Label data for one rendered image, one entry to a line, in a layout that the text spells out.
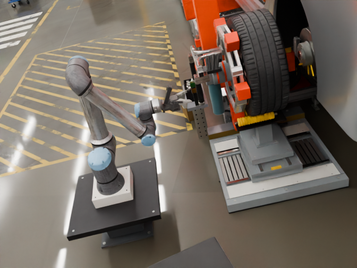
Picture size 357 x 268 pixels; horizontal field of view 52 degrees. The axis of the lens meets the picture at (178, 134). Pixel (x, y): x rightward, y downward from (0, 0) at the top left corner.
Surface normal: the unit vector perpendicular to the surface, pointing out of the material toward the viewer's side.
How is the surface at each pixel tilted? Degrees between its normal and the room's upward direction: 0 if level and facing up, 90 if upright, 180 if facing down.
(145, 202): 0
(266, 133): 90
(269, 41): 46
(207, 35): 90
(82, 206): 0
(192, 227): 0
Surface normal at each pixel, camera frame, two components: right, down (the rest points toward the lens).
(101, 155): -0.18, -0.71
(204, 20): 0.08, 0.54
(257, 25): -0.16, -0.50
